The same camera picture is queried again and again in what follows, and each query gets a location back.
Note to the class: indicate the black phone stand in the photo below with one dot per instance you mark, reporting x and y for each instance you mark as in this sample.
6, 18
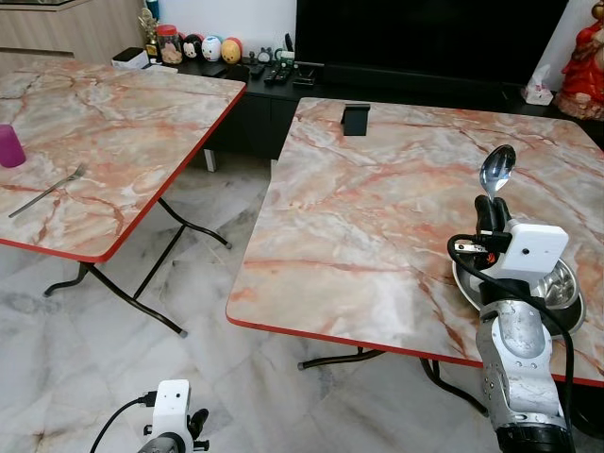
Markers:
355, 120

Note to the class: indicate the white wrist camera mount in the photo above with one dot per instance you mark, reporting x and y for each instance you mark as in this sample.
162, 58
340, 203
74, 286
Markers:
528, 250
173, 406

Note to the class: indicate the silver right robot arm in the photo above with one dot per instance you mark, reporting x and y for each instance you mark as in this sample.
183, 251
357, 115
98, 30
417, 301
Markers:
514, 359

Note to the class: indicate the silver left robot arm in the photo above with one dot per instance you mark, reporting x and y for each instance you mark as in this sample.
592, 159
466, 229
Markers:
162, 445

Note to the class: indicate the marble top folding table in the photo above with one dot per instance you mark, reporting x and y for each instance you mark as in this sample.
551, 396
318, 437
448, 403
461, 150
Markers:
377, 226
113, 142

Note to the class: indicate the white tissue box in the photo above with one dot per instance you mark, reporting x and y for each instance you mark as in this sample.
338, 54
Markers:
540, 92

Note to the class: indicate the green mug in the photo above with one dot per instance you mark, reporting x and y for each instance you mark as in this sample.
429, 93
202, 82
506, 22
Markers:
285, 55

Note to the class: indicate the white round figurine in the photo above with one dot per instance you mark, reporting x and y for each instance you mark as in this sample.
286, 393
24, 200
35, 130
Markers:
212, 49

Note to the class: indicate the black remote control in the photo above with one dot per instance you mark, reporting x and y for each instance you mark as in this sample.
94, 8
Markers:
279, 73

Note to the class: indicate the stainless steel bowl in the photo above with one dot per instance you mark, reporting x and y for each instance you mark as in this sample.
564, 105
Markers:
563, 288

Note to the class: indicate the black round figurine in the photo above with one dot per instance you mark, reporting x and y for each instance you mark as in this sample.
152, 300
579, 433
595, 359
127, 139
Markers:
192, 49

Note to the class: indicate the small white box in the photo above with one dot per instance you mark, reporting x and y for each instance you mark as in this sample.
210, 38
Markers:
130, 58

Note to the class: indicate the gold trophy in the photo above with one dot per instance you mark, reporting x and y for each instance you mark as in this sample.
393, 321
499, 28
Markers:
148, 33

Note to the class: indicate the yellow round figurine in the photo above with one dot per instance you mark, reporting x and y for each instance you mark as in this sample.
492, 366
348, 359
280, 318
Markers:
232, 52

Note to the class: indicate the silver metal fork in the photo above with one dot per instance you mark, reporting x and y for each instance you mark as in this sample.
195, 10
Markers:
57, 184

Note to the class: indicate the light wooden cabinet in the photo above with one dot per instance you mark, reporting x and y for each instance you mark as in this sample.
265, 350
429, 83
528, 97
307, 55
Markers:
66, 33

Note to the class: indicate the black television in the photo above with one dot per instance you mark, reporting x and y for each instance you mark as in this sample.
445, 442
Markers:
425, 33

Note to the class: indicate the red seated statue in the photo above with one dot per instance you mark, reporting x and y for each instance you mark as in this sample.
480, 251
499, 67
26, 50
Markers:
585, 66

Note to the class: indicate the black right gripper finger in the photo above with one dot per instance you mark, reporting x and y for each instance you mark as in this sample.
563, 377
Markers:
485, 215
501, 213

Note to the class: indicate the purple plastic cup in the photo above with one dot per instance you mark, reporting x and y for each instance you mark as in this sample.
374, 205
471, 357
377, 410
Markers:
10, 146

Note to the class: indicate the silver metal spoon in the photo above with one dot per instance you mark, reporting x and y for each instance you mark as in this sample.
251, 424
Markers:
497, 168

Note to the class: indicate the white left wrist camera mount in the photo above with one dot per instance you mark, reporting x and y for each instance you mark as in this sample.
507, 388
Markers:
173, 406

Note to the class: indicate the red lidded snack jar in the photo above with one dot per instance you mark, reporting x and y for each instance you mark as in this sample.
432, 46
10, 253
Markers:
169, 47

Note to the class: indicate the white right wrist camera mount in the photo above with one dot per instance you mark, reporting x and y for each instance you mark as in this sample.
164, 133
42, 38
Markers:
528, 250

